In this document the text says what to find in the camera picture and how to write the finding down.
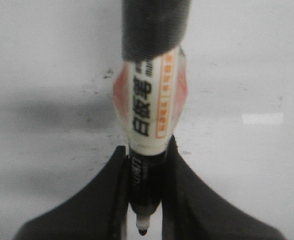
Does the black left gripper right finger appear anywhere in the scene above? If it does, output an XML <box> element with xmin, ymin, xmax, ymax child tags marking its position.
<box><xmin>161</xmin><ymin>137</ymin><xmax>285</xmax><ymax>240</ymax></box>

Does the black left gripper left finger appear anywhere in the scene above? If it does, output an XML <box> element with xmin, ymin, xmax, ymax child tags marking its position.
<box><xmin>14</xmin><ymin>146</ymin><xmax>130</xmax><ymax>240</ymax></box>

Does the black white whiteboard marker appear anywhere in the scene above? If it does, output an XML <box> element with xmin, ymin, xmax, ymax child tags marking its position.
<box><xmin>113</xmin><ymin>0</ymin><xmax>191</xmax><ymax>236</ymax></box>

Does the white whiteboard with aluminium frame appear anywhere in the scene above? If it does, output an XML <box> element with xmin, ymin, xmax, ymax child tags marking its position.
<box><xmin>0</xmin><ymin>0</ymin><xmax>294</xmax><ymax>240</ymax></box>

